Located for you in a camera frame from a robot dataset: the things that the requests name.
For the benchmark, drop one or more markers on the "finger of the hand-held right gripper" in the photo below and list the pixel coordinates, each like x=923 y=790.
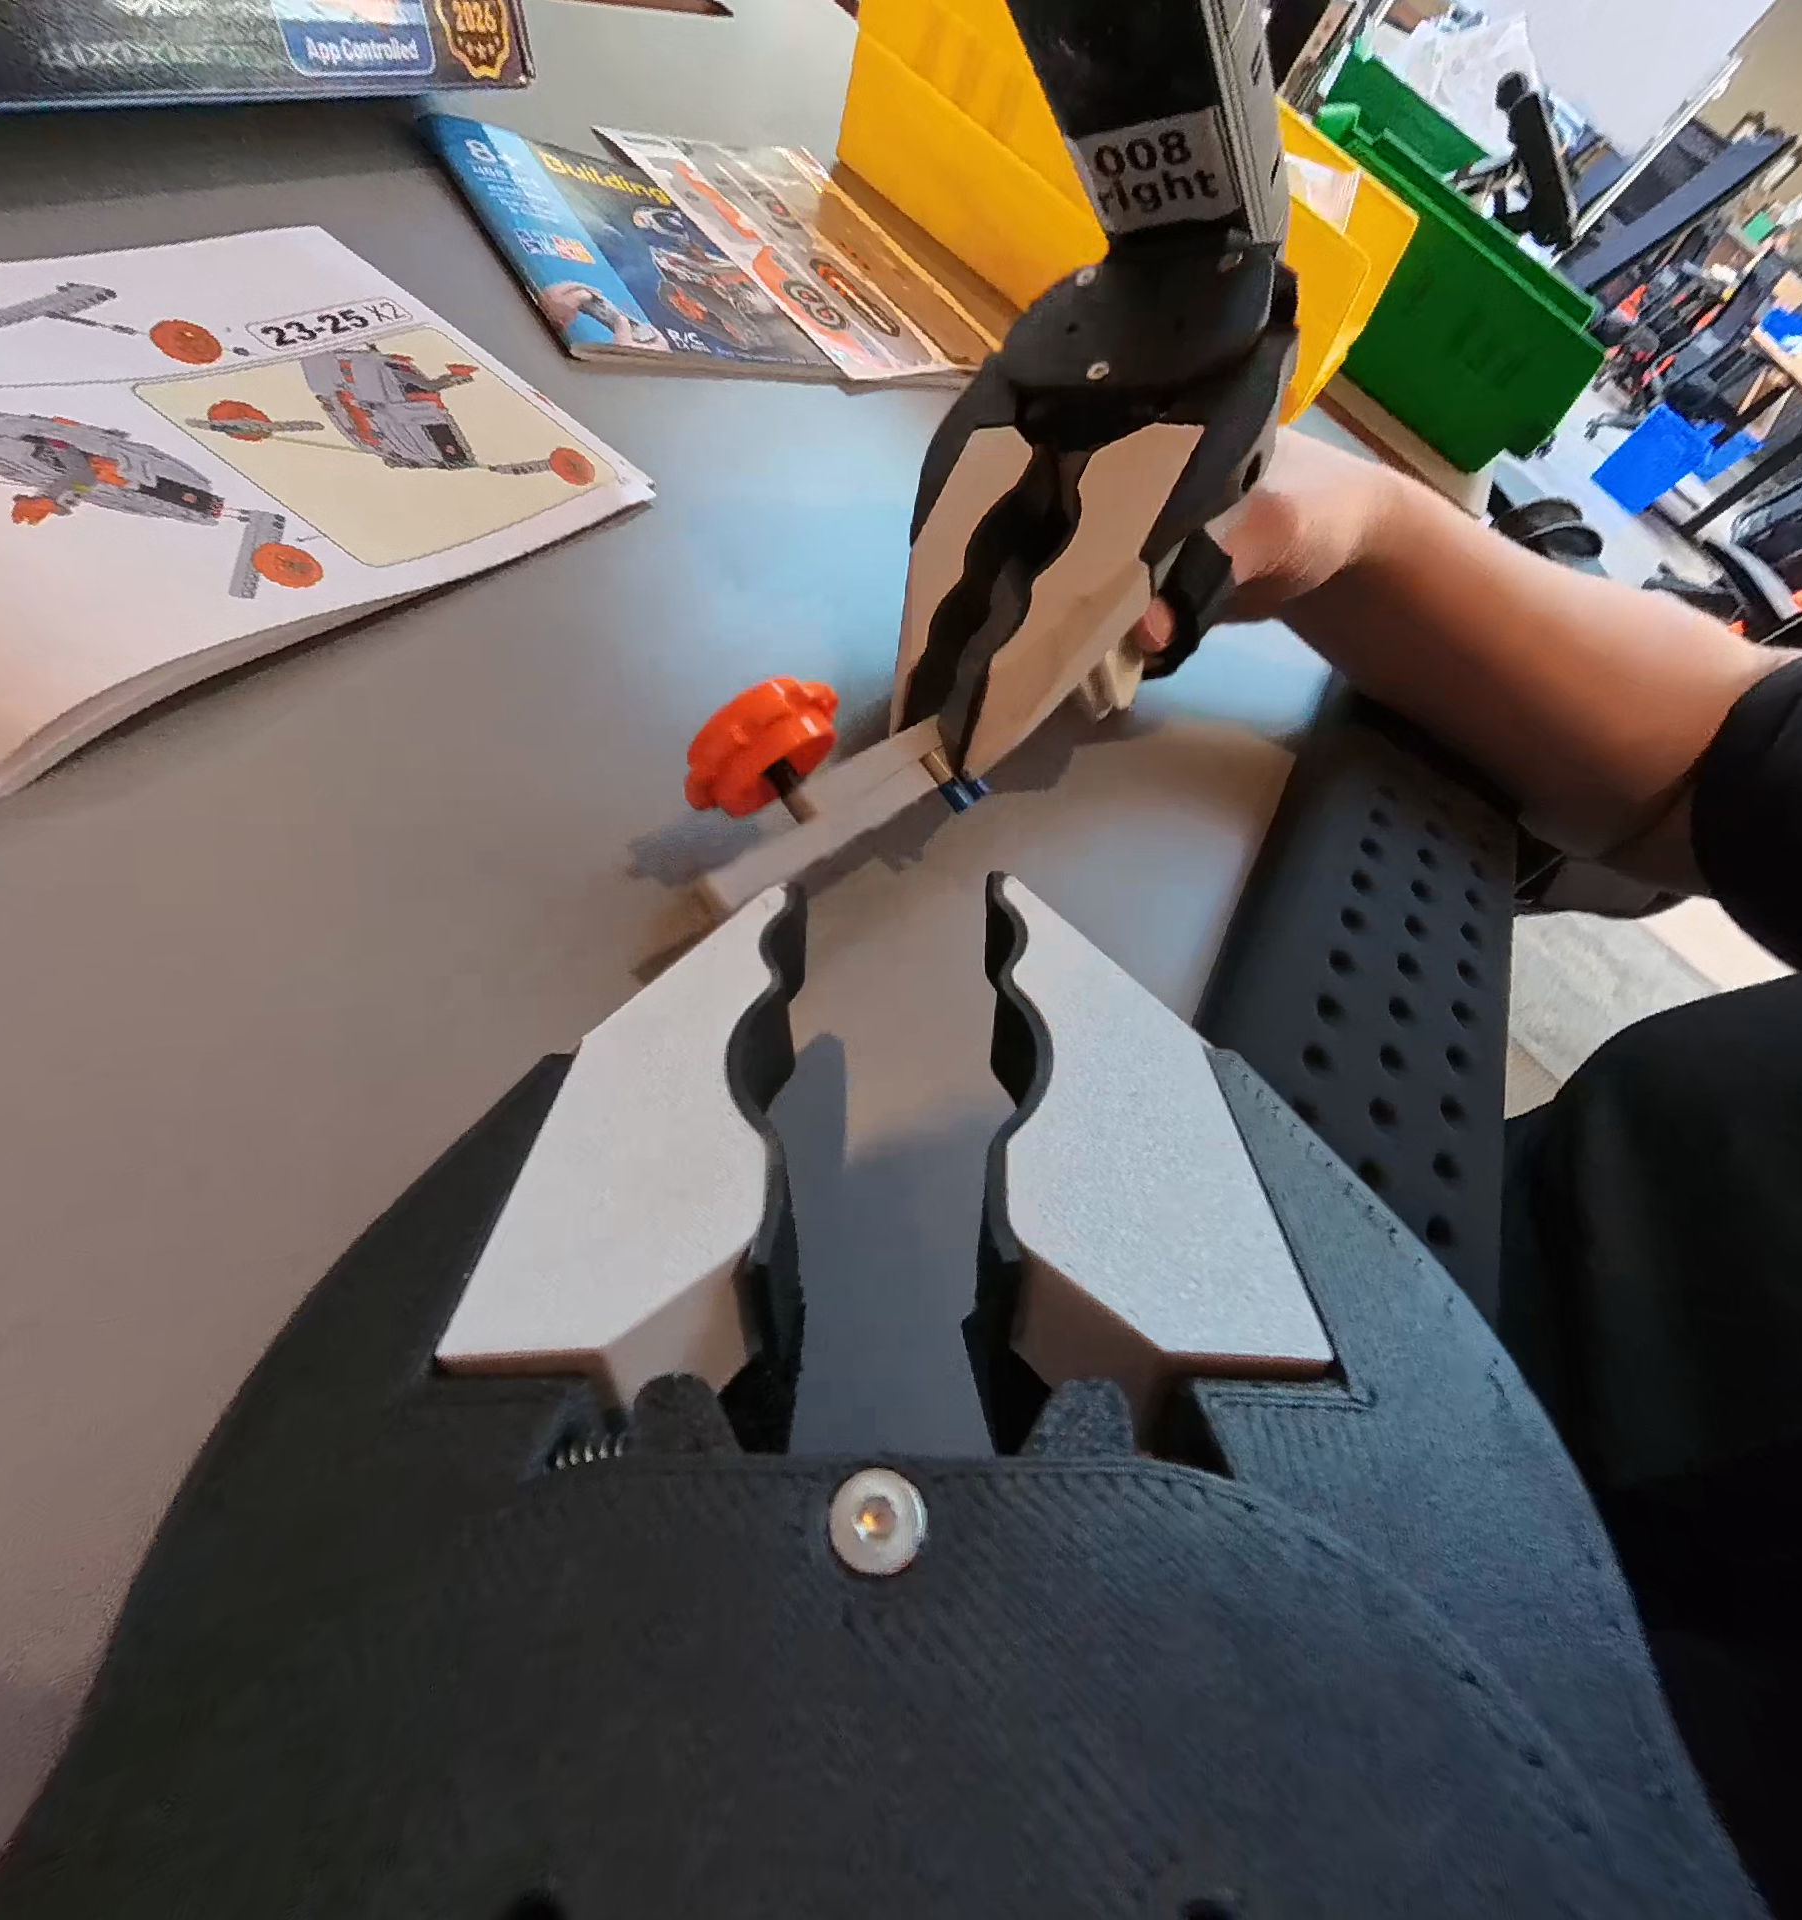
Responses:
x=962 y=543
x=1110 y=526

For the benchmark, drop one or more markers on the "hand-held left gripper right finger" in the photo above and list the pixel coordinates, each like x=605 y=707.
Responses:
x=1173 y=1200

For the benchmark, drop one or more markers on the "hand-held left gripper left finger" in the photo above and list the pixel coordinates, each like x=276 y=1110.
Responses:
x=601 y=1200

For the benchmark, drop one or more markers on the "orange gear wheel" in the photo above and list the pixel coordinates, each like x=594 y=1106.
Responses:
x=757 y=736

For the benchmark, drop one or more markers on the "yellow plastic bin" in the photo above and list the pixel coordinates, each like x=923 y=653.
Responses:
x=931 y=136

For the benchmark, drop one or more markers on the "grey beam assembly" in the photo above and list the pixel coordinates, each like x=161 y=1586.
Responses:
x=841 y=810

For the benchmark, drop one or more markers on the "white orange sticker sheet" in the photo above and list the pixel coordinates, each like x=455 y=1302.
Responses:
x=780 y=240

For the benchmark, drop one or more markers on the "person's right forearm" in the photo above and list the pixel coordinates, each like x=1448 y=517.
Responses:
x=1518 y=660

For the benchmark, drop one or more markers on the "person's right hand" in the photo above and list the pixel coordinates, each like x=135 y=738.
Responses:
x=1307 y=510

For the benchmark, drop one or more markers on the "brown sticker sheet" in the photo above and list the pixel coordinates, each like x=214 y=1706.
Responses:
x=903 y=257

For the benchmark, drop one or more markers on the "green plastic bin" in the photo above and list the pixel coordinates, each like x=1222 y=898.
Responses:
x=1472 y=331

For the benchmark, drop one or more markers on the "black office chair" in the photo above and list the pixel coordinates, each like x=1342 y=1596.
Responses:
x=1546 y=535

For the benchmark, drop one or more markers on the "blue instruction booklet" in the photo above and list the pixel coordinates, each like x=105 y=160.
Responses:
x=616 y=257

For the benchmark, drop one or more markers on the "blue plastic bin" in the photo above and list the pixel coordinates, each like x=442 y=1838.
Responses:
x=1667 y=459

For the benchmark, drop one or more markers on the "open instruction booklet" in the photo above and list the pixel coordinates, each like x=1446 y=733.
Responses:
x=240 y=451

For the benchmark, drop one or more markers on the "blue robot kit box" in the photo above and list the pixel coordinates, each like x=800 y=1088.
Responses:
x=165 y=45

